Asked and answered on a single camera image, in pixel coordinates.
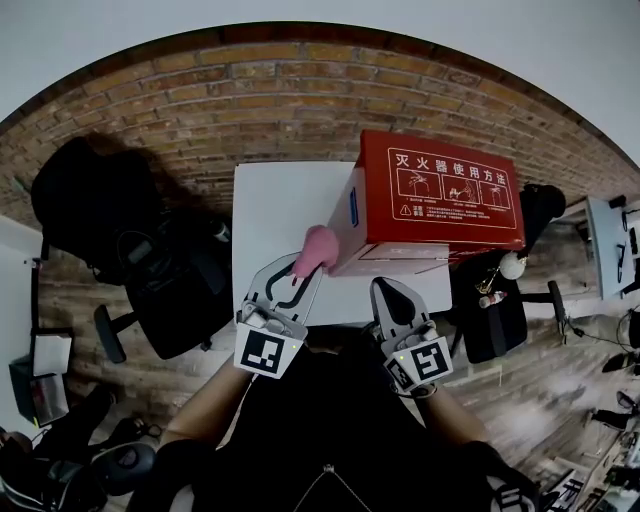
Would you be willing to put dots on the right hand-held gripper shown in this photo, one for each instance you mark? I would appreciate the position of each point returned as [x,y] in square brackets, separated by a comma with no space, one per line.
[422,362]

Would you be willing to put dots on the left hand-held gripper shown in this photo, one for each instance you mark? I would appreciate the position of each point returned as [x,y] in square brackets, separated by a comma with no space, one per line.
[262,350]

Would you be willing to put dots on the pink cloth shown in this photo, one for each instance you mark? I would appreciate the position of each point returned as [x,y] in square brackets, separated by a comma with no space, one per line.
[317,250]

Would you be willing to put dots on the red fire extinguisher box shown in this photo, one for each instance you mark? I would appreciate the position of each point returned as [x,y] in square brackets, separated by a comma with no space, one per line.
[435,210]

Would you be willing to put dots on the person's right forearm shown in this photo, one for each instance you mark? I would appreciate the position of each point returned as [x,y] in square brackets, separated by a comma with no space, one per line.
[452,415]

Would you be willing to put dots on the person's left forearm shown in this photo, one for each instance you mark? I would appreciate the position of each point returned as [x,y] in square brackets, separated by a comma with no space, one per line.
[210,405]

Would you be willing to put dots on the dark bottle with silver cap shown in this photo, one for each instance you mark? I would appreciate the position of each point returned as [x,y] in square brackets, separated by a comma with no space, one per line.
[220,231]

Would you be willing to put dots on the small plastic bottle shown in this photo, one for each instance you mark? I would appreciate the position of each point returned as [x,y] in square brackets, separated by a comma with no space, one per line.
[492,300]

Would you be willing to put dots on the person's black clothing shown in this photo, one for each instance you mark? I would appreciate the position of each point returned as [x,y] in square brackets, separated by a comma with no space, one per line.
[320,415]

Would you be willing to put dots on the white round plush toy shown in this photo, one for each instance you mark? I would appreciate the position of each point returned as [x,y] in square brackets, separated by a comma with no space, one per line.
[512,266]

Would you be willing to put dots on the black office chair with bags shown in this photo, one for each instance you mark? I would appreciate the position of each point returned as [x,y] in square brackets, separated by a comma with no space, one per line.
[150,260]

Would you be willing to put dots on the white office desk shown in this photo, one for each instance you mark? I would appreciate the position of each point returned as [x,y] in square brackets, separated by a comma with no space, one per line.
[607,245]

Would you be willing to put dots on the black box with papers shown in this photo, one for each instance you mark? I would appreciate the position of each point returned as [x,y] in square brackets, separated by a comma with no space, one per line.
[42,380]

